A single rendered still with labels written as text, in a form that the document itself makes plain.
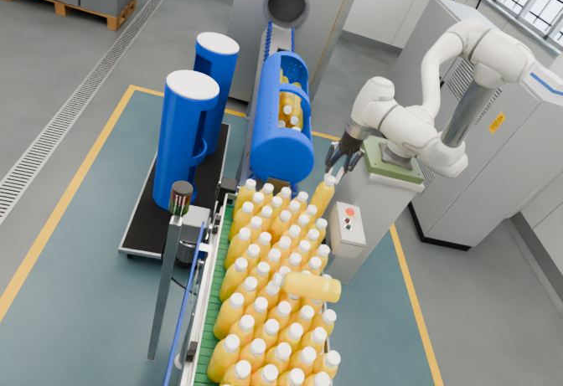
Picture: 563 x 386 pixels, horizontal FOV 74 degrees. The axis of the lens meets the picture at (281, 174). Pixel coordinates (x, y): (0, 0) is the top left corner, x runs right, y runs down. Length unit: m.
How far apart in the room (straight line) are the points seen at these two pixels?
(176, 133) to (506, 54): 1.57
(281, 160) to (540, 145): 1.97
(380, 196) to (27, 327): 1.93
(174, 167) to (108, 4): 2.94
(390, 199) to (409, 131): 1.03
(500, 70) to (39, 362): 2.35
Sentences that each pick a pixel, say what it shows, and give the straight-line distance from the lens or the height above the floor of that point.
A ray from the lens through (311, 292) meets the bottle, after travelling 1.18.
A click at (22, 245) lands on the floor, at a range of 2.65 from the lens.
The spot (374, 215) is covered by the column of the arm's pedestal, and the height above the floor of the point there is 0.71.
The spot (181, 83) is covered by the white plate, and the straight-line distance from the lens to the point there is 2.10.
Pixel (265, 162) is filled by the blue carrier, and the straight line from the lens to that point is 1.65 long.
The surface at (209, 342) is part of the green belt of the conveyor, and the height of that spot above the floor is 0.90.
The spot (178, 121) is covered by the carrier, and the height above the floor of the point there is 0.87.
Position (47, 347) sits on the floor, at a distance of 2.31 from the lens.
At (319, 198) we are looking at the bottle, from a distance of 1.50.
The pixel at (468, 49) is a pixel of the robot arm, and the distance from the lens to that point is 1.64.
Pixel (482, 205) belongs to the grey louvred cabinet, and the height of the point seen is 0.54.
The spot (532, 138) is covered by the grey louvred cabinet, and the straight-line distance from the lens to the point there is 3.01.
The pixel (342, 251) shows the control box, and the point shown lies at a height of 1.03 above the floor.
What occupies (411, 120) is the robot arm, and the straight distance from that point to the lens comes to 1.21.
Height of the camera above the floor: 2.09
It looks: 39 degrees down
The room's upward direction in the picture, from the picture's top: 22 degrees clockwise
